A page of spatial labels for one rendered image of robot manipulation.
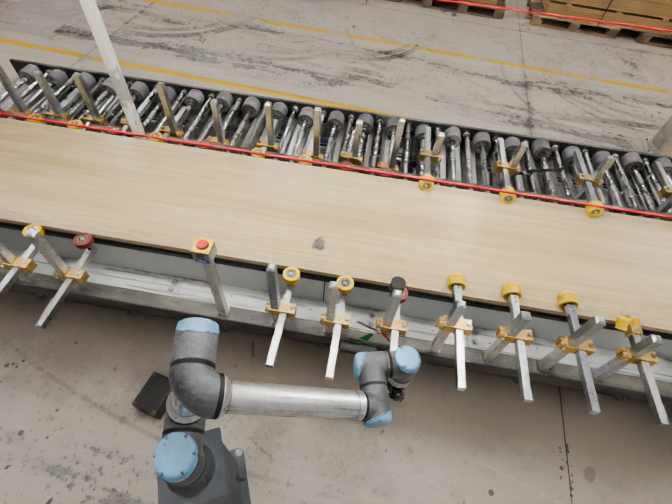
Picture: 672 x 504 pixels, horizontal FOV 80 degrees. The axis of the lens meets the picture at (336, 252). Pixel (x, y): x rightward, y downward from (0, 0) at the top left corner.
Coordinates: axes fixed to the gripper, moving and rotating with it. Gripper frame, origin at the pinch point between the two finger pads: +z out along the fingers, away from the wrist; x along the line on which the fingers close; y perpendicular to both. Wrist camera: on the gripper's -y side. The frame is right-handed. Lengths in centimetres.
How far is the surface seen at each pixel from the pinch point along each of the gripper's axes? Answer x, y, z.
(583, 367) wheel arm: 74, -18, -15
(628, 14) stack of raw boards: 292, -593, 35
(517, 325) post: 45, -26, -24
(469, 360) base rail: 37.8, -25.3, 11.6
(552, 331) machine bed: 80, -48, 11
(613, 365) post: 94, -27, -4
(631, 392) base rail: 112, -25, 13
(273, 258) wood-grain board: -60, -49, -8
